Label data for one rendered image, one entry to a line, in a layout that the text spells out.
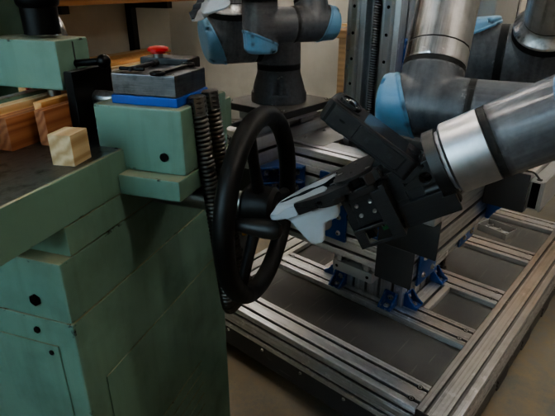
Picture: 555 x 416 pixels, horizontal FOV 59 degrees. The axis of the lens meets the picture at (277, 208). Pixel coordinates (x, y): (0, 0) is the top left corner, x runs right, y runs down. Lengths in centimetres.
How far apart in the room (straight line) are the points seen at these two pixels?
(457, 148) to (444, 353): 99
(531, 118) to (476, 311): 117
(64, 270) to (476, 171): 48
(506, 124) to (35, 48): 63
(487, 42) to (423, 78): 44
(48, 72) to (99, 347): 40
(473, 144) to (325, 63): 360
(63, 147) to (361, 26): 83
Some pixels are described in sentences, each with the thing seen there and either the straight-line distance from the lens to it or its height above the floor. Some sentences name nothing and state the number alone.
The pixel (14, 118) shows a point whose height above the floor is 94.
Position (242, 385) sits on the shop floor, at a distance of 157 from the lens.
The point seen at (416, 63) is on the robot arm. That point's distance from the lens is 62.
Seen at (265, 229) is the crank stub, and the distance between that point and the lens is 58.
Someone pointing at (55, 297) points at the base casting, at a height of 75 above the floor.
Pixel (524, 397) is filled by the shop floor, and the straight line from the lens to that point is 170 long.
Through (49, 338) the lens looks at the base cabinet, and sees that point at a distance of 73.
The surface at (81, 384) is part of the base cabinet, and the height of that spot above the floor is 61.
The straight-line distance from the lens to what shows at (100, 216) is 68.
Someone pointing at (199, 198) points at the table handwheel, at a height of 82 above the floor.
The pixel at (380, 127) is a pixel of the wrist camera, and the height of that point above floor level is 97.
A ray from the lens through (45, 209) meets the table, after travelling 61.
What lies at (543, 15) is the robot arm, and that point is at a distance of 97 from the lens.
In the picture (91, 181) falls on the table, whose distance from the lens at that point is 66.
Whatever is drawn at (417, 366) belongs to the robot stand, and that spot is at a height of 21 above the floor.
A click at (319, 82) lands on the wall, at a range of 411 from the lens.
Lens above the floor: 110
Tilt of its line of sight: 25 degrees down
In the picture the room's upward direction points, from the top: straight up
